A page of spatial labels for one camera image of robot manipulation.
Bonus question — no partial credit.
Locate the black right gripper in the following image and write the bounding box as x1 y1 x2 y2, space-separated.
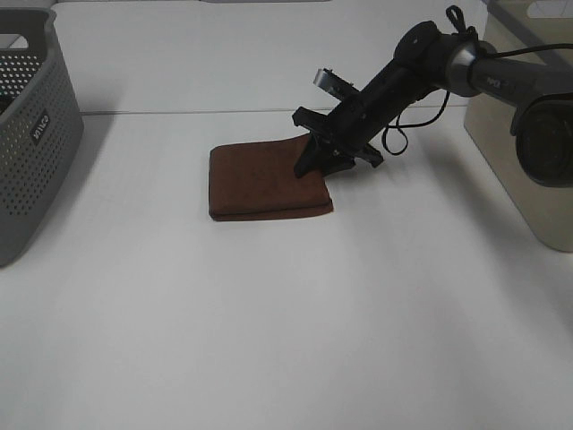
293 45 434 178

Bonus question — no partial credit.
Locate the brown towel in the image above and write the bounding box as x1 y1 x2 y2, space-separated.
208 134 333 221

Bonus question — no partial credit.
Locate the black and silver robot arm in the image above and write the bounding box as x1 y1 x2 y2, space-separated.
293 21 572 187

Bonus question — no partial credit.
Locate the beige plastic bin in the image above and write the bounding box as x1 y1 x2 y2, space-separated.
464 1 572 253

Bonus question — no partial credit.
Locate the grey perforated plastic basket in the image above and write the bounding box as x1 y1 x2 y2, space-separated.
1 7 84 266

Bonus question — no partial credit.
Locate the black cable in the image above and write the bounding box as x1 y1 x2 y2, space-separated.
381 4 573 157

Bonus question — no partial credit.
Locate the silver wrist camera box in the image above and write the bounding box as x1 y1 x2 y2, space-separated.
313 68 359 101

